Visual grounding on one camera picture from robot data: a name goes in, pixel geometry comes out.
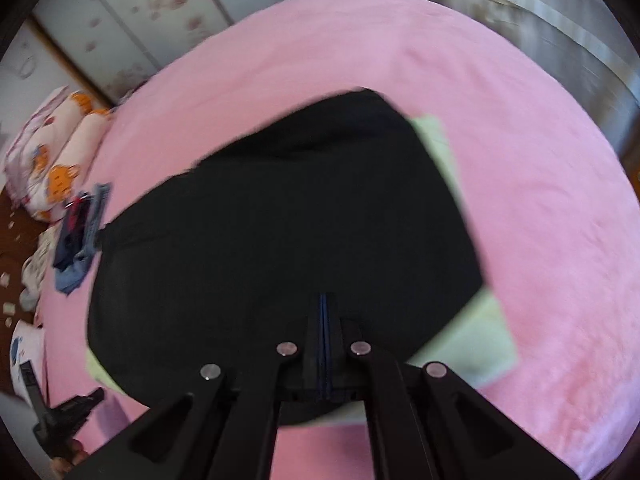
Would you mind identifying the floral door wardrobe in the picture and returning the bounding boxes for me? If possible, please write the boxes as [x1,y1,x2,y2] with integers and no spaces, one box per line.
[30,0,328,107]

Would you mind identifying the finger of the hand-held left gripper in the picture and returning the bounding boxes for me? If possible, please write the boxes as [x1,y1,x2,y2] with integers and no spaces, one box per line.
[72,386,107,415]

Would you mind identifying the dark navy garment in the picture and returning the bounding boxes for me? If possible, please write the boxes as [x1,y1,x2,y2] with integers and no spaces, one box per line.
[54,195,96,268]

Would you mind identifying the white printed cloth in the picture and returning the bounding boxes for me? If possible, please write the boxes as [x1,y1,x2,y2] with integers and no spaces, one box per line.
[20,227,60,312]

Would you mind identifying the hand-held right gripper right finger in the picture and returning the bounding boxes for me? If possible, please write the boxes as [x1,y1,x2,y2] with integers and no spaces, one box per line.
[326,292,577,480]

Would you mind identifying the blue denim pants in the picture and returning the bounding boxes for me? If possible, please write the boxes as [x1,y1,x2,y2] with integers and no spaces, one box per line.
[52,182,113,297]

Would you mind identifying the light green and black jacket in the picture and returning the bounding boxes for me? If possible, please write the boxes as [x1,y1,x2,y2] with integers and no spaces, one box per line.
[84,87,519,428]

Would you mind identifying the white cloth with blue print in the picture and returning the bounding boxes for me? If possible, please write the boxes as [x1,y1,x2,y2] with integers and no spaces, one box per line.
[9,319,49,397]

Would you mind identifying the person's left hand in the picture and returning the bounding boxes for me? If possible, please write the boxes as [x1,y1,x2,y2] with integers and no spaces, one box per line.
[50,437,91,479]

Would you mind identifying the pink fleece blanket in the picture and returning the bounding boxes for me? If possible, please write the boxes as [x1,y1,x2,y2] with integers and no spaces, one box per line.
[34,0,640,480]

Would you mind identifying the scattered paper scraps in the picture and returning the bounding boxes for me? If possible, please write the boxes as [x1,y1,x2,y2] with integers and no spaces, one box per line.
[0,207,31,318]

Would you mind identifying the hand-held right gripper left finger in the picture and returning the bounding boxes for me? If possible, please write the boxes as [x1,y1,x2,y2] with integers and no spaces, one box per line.
[65,292,327,480]

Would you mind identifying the orange cartoon printed quilt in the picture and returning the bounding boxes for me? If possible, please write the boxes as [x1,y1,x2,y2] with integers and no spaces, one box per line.
[2,85,115,225]

